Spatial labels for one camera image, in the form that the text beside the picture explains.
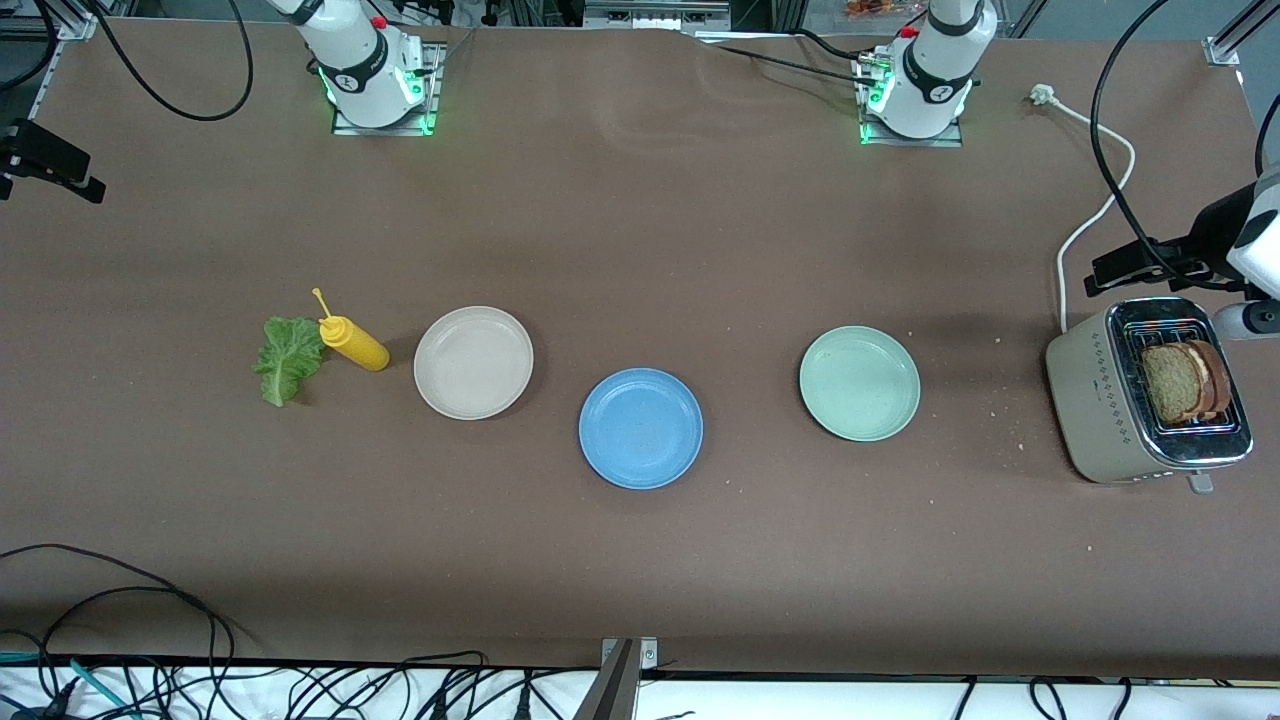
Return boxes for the black cables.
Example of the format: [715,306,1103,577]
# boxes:
[0,660,1280,720]

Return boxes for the aluminium frame rail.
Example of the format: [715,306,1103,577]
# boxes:
[0,0,101,121]
[1205,0,1280,66]

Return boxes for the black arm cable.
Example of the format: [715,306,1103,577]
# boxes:
[85,0,254,123]
[1090,0,1201,291]

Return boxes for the blue plate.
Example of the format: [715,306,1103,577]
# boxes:
[578,367,704,491]

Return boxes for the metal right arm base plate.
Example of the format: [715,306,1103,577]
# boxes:
[330,42,443,137]

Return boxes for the beige plate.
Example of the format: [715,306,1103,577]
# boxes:
[413,305,535,421]

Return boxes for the teal cable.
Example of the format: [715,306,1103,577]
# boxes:
[0,650,131,719]

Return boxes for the aluminium table edge bracket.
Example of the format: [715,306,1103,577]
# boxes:
[575,637,659,720]

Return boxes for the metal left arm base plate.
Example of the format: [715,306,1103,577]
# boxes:
[858,50,966,149]

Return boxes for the black base power cable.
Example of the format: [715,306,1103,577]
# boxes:
[700,28,879,86]

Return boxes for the beige chrome toaster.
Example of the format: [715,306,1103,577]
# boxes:
[1045,296,1254,495]

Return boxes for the mint green plate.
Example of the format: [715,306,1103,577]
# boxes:
[799,325,922,443]

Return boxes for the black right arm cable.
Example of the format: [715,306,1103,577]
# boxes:
[85,0,254,123]

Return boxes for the white power cord with plug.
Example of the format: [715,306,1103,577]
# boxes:
[1030,85,1138,333]

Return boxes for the grey metal box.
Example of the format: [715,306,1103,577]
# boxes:
[583,0,731,31]

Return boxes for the brown bread slice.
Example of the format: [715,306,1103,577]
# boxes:
[1142,345,1206,423]
[1185,340,1233,416]

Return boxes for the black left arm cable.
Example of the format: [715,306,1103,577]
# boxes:
[1090,0,1201,291]

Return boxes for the yellow squeeze bottle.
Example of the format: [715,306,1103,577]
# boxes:
[311,288,391,373]

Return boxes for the black looping cable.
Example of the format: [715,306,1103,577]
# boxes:
[0,545,236,691]

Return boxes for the green lettuce leaf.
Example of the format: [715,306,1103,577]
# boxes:
[253,316,327,408]

